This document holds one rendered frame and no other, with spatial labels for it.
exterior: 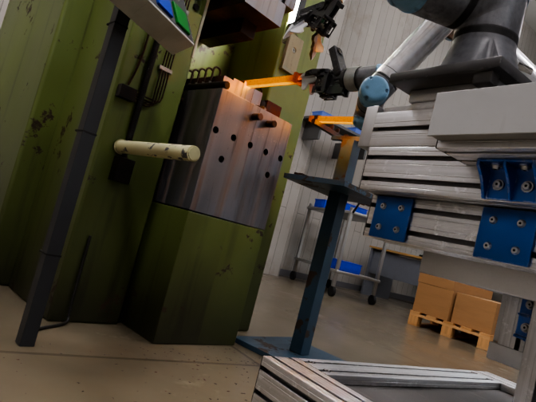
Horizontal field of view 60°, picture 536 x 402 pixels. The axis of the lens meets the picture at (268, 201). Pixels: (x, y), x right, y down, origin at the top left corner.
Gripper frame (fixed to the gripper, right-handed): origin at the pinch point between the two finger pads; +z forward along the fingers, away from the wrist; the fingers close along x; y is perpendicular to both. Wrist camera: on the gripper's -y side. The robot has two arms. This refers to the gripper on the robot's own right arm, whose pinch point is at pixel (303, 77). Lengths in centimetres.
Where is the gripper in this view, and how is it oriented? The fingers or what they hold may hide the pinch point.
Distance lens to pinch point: 166.4
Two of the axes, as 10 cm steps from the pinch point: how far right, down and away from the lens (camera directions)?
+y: -2.4, 9.7, -0.7
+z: -6.9, -1.2, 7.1
